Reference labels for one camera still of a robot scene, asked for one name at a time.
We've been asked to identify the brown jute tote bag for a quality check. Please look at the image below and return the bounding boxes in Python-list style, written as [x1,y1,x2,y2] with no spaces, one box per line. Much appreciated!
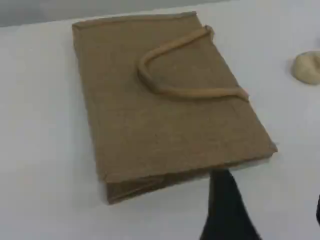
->
[71,11,279,206]

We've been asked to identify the round pale egg yolk pastry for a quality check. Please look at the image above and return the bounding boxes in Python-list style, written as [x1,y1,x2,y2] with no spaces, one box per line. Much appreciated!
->
[291,50,320,87]

